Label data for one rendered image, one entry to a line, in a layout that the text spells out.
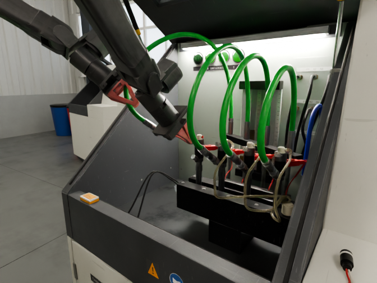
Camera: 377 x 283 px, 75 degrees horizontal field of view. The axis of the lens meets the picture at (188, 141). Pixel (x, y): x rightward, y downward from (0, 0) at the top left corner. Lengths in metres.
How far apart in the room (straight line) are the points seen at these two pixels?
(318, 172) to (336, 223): 0.13
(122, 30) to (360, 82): 0.48
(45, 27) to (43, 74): 7.04
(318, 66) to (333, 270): 0.58
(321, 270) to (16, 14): 0.81
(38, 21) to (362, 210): 0.82
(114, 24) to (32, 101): 7.15
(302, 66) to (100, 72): 0.61
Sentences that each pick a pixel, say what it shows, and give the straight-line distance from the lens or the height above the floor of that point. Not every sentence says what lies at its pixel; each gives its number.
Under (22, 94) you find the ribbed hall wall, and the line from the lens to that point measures 7.52.
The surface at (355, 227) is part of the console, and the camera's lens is 0.62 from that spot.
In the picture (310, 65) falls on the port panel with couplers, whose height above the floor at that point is 1.34.
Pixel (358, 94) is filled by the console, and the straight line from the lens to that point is 0.62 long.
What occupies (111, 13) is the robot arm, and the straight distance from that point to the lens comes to 0.44.
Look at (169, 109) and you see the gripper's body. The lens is 0.61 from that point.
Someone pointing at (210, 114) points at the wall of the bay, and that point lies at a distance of 1.03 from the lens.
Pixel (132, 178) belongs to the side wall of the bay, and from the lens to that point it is 0.99.
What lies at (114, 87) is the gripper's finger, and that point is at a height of 1.27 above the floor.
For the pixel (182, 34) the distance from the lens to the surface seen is 0.78.
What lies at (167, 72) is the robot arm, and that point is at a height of 1.31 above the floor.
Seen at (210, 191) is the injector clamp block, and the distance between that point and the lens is 0.71.
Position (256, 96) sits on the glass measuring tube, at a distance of 0.90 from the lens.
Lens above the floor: 1.28
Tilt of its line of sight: 13 degrees down
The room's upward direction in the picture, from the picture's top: straight up
